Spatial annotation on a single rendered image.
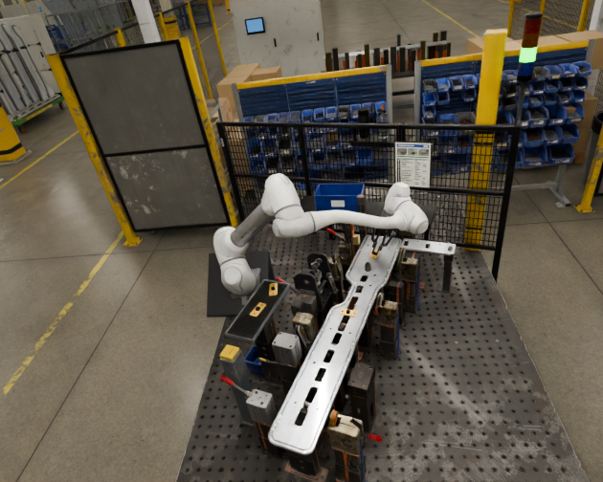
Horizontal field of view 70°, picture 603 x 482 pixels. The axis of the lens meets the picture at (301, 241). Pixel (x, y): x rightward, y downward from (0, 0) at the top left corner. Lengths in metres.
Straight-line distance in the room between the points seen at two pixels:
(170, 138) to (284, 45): 4.84
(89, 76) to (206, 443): 3.34
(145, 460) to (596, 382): 2.84
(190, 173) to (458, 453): 3.43
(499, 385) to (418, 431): 0.45
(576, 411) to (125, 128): 4.16
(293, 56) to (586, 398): 7.31
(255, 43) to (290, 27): 0.72
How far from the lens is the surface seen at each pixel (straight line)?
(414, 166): 2.71
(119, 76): 4.33
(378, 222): 2.04
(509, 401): 2.23
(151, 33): 6.28
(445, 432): 2.08
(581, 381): 3.33
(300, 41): 8.75
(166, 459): 3.07
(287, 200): 1.98
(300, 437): 1.72
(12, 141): 9.41
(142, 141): 4.48
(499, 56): 2.50
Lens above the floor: 2.46
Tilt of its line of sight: 34 degrees down
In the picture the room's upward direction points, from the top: 9 degrees counter-clockwise
